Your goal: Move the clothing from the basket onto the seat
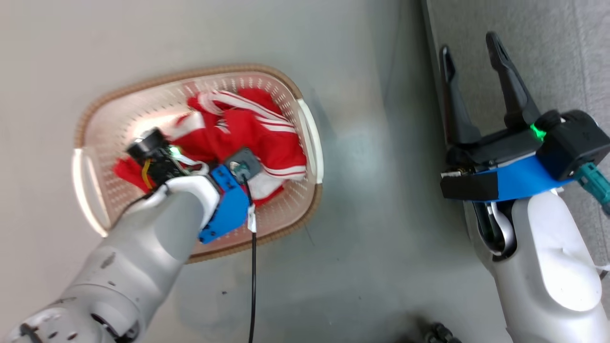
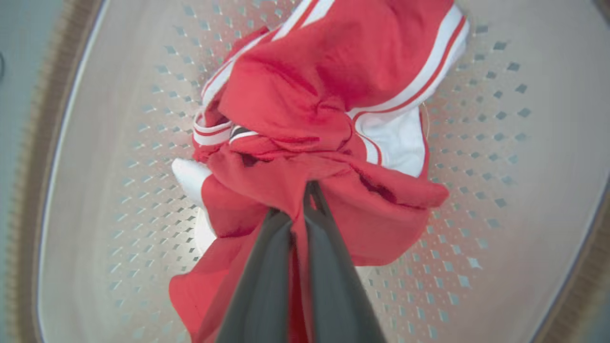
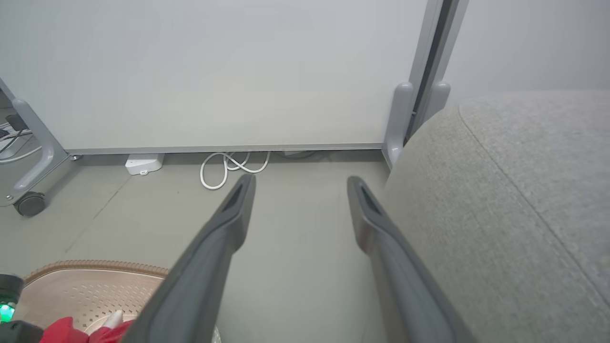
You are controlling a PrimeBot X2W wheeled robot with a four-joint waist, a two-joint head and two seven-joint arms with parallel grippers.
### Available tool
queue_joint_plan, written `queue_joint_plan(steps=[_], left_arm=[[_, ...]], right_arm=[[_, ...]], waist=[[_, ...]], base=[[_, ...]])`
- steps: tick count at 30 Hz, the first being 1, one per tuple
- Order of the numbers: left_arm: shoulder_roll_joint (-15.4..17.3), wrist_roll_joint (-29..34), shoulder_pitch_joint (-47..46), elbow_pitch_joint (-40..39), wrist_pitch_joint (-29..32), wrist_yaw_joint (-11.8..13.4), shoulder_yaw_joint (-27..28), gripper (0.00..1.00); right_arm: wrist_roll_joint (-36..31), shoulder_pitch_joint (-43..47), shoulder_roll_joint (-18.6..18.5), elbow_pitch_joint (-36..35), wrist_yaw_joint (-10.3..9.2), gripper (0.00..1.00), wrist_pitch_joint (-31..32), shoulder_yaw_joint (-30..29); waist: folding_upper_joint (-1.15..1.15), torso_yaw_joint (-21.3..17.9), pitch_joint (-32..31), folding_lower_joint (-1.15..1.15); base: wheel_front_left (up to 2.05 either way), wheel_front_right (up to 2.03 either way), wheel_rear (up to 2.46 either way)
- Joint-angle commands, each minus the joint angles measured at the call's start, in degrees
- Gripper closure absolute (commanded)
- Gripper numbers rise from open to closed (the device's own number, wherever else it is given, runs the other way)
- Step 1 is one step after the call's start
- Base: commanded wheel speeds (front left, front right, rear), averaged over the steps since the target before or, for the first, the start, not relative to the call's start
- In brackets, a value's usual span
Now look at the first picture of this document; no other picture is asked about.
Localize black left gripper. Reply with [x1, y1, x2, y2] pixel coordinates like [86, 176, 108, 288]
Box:
[126, 128, 210, 193]

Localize teal right camera cable connector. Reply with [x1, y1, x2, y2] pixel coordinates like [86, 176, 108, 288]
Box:
[574, 162, 610, 216]

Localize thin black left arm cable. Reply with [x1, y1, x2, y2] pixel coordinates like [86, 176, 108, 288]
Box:
[113, 190, 160, 225]

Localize grey fabric sofa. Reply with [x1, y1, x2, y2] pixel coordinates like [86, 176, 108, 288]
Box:
[421, 0, 610, 286]

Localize white perforated laundry basket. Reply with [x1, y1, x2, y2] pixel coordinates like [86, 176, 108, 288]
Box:
[71, 64, 325, 264]

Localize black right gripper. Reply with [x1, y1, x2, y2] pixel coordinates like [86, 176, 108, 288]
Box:
[439, 31, 545, 201]

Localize black left camera cable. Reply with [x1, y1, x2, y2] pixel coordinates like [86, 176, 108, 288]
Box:
[240, 172, 258, 343]

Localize red white striped clothing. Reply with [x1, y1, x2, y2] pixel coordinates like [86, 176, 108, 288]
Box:
[113, 87, 308, 208]

